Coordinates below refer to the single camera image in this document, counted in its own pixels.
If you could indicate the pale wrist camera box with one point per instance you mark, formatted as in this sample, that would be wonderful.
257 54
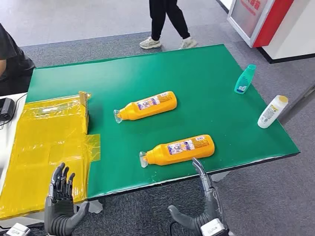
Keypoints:
214 228
18 230

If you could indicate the red white display stand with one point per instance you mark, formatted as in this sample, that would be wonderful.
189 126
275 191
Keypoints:
270 22

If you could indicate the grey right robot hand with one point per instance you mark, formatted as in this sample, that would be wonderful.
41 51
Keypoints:
212 205

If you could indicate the orange detergent bottle clear cap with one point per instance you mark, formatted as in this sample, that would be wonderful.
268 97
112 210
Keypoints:
182 153
152 110

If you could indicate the white bottle yellow cap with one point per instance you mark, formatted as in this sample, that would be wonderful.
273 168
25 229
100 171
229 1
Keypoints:
270 114

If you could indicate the black electronic device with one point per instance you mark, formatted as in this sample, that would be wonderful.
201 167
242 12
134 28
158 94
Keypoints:
6 109

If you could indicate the person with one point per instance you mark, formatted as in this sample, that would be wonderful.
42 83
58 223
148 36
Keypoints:
14 65
157 19

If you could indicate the teal plastic bottle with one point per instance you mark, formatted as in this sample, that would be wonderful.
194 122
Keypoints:
243 81

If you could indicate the white table foot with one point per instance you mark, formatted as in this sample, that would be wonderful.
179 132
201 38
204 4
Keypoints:
96 206

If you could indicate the grey metal bar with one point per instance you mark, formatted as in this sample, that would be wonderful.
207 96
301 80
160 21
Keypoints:
300 101

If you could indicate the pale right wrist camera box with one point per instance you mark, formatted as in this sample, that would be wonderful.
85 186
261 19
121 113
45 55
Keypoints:
214 228

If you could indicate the green table mat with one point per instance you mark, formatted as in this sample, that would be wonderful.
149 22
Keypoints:
196 81

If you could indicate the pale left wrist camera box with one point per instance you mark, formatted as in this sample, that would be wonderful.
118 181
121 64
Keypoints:
18 230

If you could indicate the yellow plastic wrapped box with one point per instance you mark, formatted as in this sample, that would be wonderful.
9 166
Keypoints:
44 140

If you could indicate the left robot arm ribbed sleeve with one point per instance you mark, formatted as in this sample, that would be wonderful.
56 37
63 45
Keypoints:
61 228

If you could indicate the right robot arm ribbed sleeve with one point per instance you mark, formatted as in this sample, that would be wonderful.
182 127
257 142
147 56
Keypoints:
198 225

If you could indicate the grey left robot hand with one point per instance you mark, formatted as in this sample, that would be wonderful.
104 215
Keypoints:
60 205

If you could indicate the robot arm ribbed sleeve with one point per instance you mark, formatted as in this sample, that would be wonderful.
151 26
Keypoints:
198 225
61 228

